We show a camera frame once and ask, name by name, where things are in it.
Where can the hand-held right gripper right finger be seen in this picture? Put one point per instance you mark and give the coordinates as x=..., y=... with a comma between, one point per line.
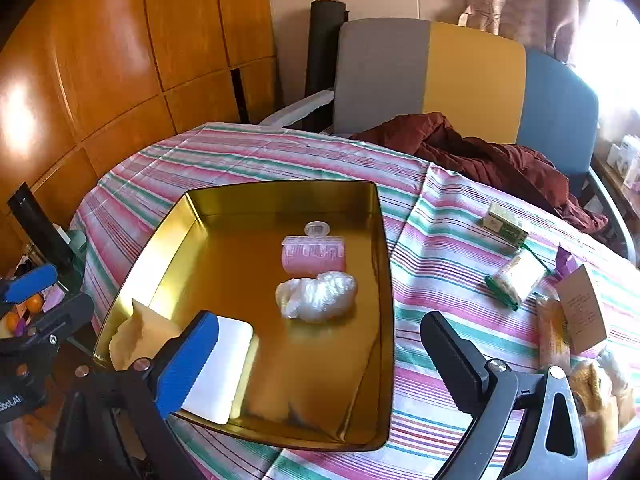
x=457, y=360

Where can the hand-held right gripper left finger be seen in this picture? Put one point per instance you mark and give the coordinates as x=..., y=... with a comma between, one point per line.
x=187, y=360

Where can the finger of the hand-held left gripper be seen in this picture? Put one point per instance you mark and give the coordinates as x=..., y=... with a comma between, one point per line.
x=31, y=282
x=62, y=317

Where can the white rectangular bar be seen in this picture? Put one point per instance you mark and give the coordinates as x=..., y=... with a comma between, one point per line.
x=225, y=375

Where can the gold tin tray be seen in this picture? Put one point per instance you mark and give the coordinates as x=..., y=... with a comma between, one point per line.
x=325, y=360

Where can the yellow sock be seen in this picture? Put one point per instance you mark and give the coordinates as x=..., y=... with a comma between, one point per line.
x=600, y=405

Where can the orange fruit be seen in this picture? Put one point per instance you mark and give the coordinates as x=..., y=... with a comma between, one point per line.
x=35, y=304
x=10, y=321

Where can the pale yellow cloth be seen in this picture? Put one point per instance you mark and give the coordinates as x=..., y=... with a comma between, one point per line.
x=142, y=332

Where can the black bottle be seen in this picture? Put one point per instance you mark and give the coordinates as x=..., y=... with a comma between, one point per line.
x=37, y=227

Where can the striped tablecloth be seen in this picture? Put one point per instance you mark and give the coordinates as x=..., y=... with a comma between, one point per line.
x=440, y=280

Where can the yellow clear packet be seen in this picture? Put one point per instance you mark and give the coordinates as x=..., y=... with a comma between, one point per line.
x=552, y=335

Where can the white packet with green trim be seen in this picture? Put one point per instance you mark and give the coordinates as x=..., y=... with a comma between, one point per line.
x=519, y=280

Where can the brown paper card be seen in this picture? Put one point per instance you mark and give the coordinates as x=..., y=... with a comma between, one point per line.
x=584, y=307

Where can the small green gold box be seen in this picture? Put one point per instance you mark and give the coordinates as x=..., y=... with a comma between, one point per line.
x=505, y=223

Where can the purple ribbon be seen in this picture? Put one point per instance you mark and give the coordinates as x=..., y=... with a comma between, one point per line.
x=565, y=262

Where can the crumpled white plastic bag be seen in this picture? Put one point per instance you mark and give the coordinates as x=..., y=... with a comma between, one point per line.
x=317, y=295

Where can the small white cloth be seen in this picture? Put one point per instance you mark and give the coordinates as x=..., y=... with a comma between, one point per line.
x=614, y=364

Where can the pink hair roller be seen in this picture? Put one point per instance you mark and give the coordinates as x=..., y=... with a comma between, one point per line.
x=314, y=257

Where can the dark red jacket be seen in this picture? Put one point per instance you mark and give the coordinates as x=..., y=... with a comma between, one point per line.
x=480, y=160

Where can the wooden desk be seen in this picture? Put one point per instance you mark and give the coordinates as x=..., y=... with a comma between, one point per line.
x=617, y=190

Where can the wooden wardrobe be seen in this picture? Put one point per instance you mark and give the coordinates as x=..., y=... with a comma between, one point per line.
x=125, y=60

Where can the white box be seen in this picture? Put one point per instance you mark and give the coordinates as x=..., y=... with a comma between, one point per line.
x=625, y=160

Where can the grey yellow blue chair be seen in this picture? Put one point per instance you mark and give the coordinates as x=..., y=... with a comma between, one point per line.
x=475, y=75

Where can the black rolled mat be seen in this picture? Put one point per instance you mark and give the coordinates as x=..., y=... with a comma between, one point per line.
x=325, y=50

